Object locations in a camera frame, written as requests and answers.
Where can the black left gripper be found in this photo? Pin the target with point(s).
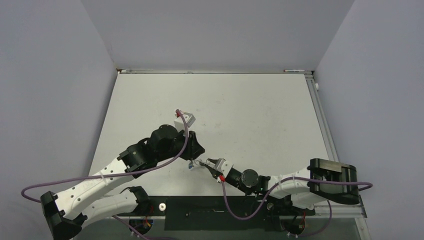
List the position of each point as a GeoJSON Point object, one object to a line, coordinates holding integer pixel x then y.
{"type": "Point", "coordinates": [193, 149]}

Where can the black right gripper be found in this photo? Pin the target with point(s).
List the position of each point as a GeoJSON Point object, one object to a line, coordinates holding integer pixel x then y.
{"type": "Point", "coordinates": [214, 170]}

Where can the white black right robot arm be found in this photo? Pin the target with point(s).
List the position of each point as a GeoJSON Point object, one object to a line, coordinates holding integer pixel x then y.
{"type": "Point", "coordinates": [321, 180]}

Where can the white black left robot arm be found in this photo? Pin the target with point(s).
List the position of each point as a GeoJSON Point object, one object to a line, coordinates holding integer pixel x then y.
{"type": "Point", "coordinates": [69, 211]}

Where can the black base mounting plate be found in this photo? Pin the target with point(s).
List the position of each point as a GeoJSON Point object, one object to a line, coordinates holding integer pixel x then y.
{"type": "Point", "coordinates": [209, 213]}

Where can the red white marker pen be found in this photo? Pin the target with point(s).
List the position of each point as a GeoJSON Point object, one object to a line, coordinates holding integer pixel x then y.
{"type": "Point", "coordinates": [294, 71]}

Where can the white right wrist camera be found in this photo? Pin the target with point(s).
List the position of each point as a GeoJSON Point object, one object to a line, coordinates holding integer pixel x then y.
{"type": "Point", "coordinates": [223, 167]}

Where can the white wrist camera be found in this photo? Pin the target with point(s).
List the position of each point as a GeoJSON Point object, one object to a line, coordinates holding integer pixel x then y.
{"type": "Point", "coordinates": [183, 120]}
{"type": "Point", "coordinates": [223, 167]}

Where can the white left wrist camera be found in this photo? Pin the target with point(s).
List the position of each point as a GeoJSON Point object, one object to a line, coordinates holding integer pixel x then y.
{"type": "Point", "coordinates": [183, 120]}

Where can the aluminium frame rail back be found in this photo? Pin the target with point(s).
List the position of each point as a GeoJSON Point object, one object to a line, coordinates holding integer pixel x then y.
{"type": "Point", "coordinates": [182, 71]}

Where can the aluminium frame rail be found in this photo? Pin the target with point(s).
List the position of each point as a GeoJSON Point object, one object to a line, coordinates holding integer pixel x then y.
{"type": "Point", "coordinates": [182, 71]}
{"type": "Point", "coordinates": [322, 120]}
{"type": "Point", "coordinates": [322, 211]}

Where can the aluminium frame rail right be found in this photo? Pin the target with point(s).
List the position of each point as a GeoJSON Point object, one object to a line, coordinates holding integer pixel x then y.
{"type": "Point", "coordinates": [322, 120]}

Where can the aluminium frame rail front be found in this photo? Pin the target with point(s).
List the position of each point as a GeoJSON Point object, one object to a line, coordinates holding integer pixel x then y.
{"type": "Point", "coordinates": [322, 211]}

